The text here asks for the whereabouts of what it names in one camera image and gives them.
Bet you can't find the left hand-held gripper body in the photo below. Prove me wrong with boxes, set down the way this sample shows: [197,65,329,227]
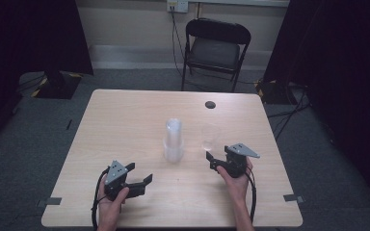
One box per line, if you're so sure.
[103,160,147,203]

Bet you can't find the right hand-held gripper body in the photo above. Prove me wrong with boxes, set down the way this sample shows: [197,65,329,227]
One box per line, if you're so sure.
[215,142,261,179]

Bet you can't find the single clear plastic cup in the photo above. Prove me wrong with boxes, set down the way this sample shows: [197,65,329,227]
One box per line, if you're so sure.
[199,123,222,153]

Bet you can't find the stack of clear plastic cups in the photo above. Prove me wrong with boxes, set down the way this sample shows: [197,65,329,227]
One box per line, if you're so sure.
[162,117,185,165]

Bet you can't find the person's left hand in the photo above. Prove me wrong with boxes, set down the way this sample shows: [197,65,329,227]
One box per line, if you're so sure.
[96,181,131,223]

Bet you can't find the person's right hand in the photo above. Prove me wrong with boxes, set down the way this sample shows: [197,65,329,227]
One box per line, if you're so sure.
[216,157,254,202]

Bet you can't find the grey tape strip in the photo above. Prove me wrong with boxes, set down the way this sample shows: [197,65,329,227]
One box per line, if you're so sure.
[36,196,63,208]
[282,193,305,204]

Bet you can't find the black stand base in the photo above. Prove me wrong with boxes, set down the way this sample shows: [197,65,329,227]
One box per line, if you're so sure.
[31,69,84,100]
[255,77,299,106]

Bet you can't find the black folding chair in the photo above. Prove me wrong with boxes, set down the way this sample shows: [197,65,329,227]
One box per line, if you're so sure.
[180,17,252,93]

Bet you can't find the black curtain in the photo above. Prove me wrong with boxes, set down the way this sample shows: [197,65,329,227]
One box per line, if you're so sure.
[0,0,94,152]
[262,0,370,216]

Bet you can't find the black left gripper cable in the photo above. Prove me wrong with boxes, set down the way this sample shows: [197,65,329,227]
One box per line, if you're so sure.
[91,167,111,231]

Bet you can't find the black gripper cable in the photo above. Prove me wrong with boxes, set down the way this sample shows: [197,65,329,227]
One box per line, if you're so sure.
[245,166,258,224]
[91,167,111,231]

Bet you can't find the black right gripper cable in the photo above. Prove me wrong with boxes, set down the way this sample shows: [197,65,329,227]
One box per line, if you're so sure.
[245,166,258,224]

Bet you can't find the black floor cables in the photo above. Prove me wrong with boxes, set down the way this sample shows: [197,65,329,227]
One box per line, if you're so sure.
[265,82,313,142]

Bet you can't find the black socket cable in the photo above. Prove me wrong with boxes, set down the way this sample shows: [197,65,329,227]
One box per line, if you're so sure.
[171,9,188,80]

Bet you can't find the white wall socket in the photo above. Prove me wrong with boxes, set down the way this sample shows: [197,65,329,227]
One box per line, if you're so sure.
[166,0,190,14]

